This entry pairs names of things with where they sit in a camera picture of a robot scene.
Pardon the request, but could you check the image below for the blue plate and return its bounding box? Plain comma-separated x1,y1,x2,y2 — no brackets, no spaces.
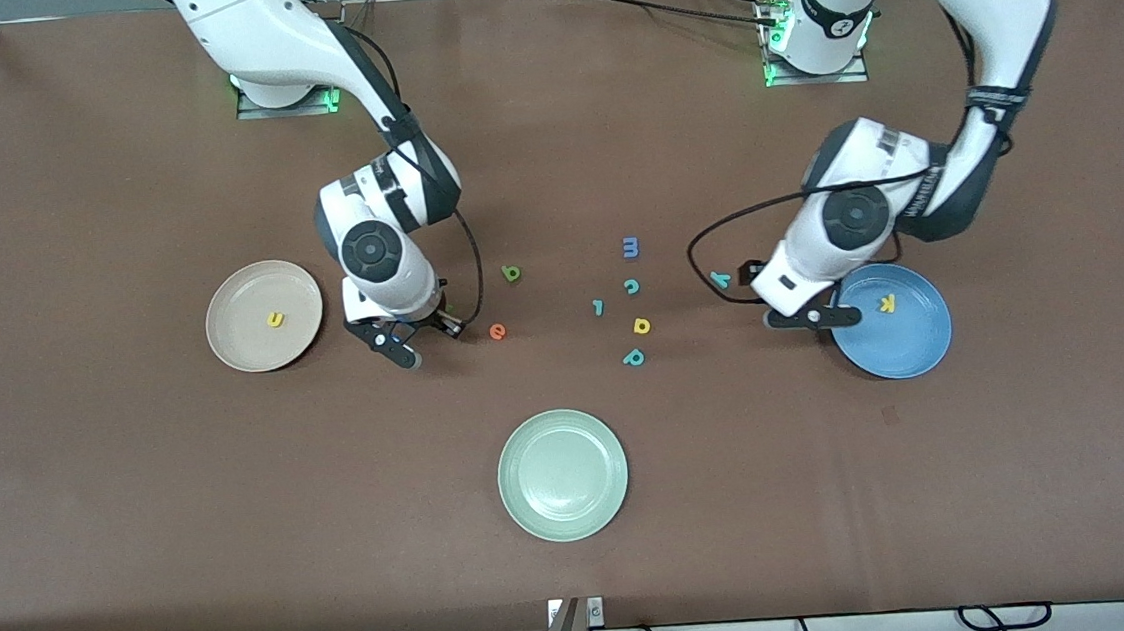
824,257,957,385

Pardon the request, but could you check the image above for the beige brown plate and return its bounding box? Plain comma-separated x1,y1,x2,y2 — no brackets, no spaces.
200,255,329,377

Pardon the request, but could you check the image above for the pale green plate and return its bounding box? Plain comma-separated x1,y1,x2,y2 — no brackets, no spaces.
492,404,635,548

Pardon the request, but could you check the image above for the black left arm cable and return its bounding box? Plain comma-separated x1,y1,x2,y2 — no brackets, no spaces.
666,0,1032,311

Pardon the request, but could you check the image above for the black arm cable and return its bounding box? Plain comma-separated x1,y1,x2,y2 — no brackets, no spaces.
333,7,488,328
666,0,1032,311

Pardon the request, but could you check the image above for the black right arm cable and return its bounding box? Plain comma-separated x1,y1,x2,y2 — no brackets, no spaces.
333,7,488,328

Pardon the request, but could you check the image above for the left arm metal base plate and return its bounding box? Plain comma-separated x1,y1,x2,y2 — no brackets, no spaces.
759,26,872,91

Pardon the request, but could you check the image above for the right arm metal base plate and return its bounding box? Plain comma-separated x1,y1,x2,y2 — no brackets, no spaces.
232,67,349,121

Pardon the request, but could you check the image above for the long black cable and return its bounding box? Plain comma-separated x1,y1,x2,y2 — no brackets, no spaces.
552,0,781,44

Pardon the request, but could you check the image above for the looped black cable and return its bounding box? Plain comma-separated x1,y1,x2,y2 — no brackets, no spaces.
956,600,1055,631

